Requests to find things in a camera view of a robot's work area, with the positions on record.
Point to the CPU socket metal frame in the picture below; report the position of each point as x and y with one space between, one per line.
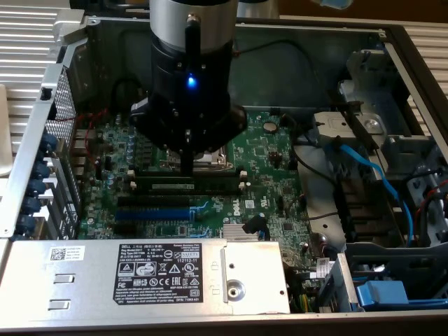
218 161

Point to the blue expansion slot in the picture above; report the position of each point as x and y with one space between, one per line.
154 213

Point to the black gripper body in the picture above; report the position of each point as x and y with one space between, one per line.
175 77

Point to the green RAM stick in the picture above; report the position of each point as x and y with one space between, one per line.
217 180

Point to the short black expansion slot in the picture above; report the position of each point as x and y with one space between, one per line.
125 228

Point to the silver finned chipset heatsink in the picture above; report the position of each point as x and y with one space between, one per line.
234 231

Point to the open metal PC case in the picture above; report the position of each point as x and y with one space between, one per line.
280 77

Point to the grey metal disk bay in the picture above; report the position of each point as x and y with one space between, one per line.
378 105

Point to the round coin battery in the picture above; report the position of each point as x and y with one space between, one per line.
269 126

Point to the blue card retainer clip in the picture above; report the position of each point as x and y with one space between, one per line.
49 141
33 205
42 171
26 223
36 187

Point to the green Dell motherboard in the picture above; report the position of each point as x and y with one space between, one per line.
259 150

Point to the silver power supply black label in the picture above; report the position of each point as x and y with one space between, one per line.
87 280

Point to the black RAM slot white latches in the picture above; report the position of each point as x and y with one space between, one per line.
157 173
217 192

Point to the long black expansion slot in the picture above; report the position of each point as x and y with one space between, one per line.
154 201

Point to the silver metal corner bracket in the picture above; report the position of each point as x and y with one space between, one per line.
66 24

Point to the blue plastic drive latch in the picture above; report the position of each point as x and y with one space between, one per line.
381 294

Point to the black plastic drive bracket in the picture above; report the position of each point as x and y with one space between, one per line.
364 210

